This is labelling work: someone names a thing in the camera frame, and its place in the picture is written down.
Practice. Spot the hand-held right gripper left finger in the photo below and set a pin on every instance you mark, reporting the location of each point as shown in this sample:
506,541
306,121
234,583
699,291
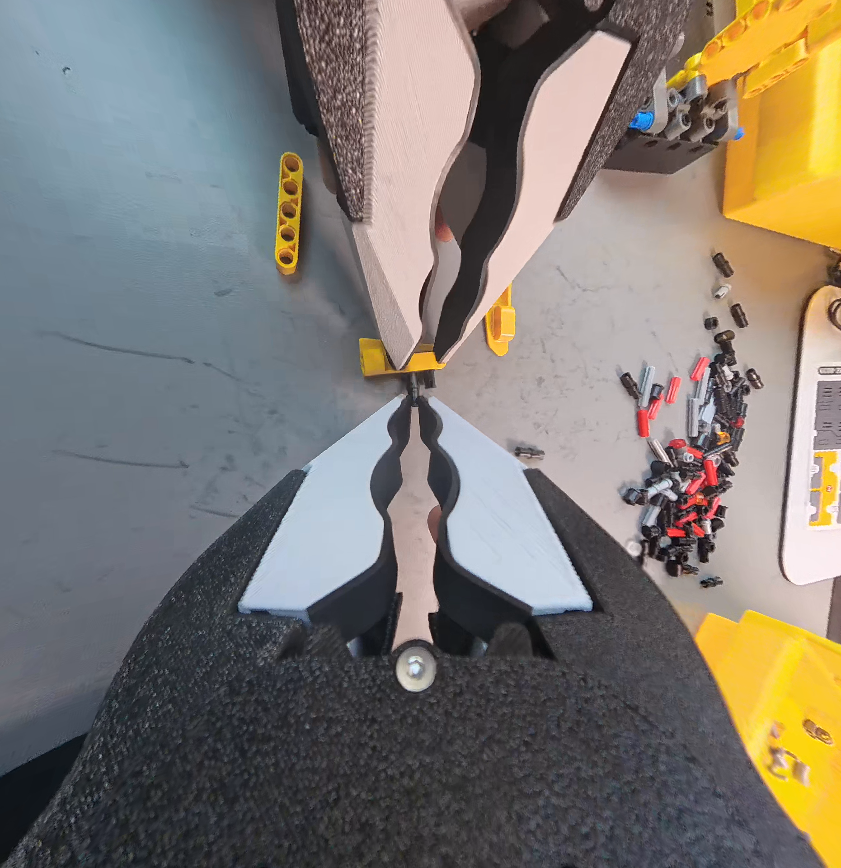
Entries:
318,536

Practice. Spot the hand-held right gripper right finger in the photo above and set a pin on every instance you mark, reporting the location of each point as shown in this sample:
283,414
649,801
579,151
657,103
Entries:
515,536

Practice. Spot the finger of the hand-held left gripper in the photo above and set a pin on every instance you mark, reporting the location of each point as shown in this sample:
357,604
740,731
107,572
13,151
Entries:
569,135
420,135

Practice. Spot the black and yellow lego model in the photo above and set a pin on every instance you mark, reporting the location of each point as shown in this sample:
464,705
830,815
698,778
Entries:
664,156

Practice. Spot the medium yellow lego beam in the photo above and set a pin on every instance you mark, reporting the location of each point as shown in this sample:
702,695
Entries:
289,213

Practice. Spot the pile of small lego pins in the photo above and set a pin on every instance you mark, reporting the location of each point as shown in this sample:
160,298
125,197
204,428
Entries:
691,475

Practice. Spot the yellow lego connector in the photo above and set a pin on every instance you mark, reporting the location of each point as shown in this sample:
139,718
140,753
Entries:
376,356
499,325

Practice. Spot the yellow plastic bin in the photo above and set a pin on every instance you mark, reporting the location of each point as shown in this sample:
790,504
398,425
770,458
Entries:
800,190
766,678

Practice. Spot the person's right hand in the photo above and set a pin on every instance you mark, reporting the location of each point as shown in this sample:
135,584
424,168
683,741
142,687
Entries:
434,523

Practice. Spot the person's left hand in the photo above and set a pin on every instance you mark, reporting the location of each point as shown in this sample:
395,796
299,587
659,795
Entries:
446,227

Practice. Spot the wooden book stand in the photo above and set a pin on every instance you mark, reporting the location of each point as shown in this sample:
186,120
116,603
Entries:
800,542

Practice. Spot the sticker sheet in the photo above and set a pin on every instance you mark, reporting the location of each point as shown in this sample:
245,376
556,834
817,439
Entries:
834,441

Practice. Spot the black mesh pad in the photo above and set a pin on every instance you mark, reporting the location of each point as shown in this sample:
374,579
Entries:
27,800

